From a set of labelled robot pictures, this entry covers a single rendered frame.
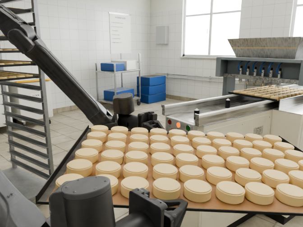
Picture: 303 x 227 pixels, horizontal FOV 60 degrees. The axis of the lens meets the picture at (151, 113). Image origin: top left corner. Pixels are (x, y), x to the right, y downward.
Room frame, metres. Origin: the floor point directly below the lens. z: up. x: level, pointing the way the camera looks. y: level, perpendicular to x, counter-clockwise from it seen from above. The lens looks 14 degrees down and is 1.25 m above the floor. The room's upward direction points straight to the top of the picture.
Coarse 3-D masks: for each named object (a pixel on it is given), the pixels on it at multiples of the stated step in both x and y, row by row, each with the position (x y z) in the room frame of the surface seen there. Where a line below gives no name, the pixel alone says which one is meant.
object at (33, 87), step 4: (0, 84) 2.23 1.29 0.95; (4, 84) 2.22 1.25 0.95; (8, 84) 2.20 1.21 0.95; (12, 84) 2.16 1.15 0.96; (16, 84) 2.13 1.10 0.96; (20, 84) 2.09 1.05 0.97; (24, 84) 2.05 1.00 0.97; (28, 84) 2.02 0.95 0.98; (24, 88) 2.01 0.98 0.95; (28, 88) 1.99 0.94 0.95; (32, 88) 1.99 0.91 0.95; (36, 88) 1.96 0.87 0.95; (40, 88) 1.93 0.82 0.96
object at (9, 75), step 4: (0, 72) 2.12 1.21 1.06; (4, 72) 2.12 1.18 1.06; (8, 72) 2.12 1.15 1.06; (0, 76) 1.81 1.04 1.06; (4, 76) 1.82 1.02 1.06; (8, 76) 1.82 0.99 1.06; (12, 76) 1.81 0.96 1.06; (16, 76) 1.87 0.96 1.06; (20, 76) 1.83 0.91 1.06; (24, 76) 1.86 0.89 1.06; (28, 76) 1.88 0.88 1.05
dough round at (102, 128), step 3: (93, 126) 0.74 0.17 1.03; (96, 126) 0.74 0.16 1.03; (99, 126) 0.74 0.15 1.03; (102, 126) 0.74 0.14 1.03; (105, 126) 0.74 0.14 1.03; (93, 129) 0.71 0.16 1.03; (96, 129) 0.71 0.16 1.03; (99, 129) 0.71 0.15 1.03; (102, 129) 0.71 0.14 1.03; (105, 129) 0.72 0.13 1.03; (105, 132) 0.71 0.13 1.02
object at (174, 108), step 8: (224, 96) 1.92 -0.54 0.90; (232, 96) 1.97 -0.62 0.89; (240, 96) 2.03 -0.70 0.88; (168, 104) 1.63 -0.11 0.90; (176, 104) 1.64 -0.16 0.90; (184, 104) 1.68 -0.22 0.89; (192, 104) 1.72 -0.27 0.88; (200, 104) 1.77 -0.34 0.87; (208, 104) 1.82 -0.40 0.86; (216, 104) 1.87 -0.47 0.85; (168, 112) 1.60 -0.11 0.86; (176, 112) 1.64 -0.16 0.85
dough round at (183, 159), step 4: (176, 156) 0.56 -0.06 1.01; (180, 156) 0.55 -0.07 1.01; (184, 156) 0.55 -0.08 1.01; (188, 156) 0.56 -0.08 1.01; (192, 156) 0.56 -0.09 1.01; (176, 160) 0.55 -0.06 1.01; (180, 160) 0.54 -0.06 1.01; (184, 160) 0.53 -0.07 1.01; (188, 160) 0.53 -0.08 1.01; (192, 160) 0.53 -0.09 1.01; (196, 160) 0.54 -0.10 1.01; (176, 164) 0.54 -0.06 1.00; (180, 164) 0.53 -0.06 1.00; (184, 164) 0.53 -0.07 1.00; (188, 164) 0.53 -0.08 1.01; (192, 164) 0.53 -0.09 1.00; (196, 164) 0.54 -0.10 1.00
